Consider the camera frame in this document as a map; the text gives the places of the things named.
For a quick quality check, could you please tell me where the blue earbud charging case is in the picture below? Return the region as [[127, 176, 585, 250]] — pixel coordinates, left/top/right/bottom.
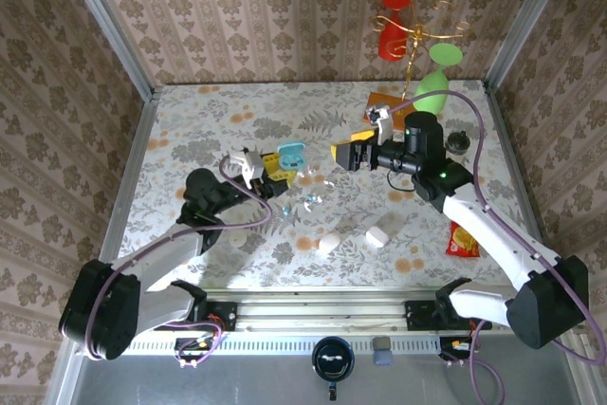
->
[[276, 139, 307, 172]]

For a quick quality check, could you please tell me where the small jar with black lid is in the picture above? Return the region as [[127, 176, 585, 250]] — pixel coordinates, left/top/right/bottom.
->
[[445, 131, 472, 159]]

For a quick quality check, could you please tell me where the green plastic wine glass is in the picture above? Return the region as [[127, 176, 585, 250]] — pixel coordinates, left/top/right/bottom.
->
[[412, 42, 465, 116]]

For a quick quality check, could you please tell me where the red snack packet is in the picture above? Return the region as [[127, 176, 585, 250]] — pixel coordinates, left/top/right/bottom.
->
[[444, 222, 481, 258]]

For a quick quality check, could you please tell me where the red plastic wine glass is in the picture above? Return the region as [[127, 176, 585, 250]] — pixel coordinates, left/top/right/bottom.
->
[[377, 0, 412, 63]]

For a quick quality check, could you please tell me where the grey metal sheet panel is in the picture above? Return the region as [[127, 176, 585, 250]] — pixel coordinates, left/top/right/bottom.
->
[[56, 334, 601, 405]]

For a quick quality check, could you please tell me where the gold wire rack wooden base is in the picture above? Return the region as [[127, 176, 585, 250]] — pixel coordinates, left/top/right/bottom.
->
[[362, 0, 474, 124]]

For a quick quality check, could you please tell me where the aluminium table side rail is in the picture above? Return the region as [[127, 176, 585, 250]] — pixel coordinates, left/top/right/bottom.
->
[[97, 91, 160, 273], [483, 80, 546, 259]]

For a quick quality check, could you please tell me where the aluminium mounting rail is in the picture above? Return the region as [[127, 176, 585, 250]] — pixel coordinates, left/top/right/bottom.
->
[[189, 286, 518, 336]]

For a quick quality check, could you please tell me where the black connector box with wires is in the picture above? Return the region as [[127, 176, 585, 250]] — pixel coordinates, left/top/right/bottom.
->
[[174, 336, 224, 368], [438, 336, 477, 363]]

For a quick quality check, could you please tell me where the aluminium frame post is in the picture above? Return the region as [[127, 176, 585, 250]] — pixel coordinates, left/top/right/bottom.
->
[[484, 0, 578, 93], [52, 0, 158, 101]]

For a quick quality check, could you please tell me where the white slotted cable duct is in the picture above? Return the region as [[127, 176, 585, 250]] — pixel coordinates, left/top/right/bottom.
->
[[127, 338, 442, 355]]

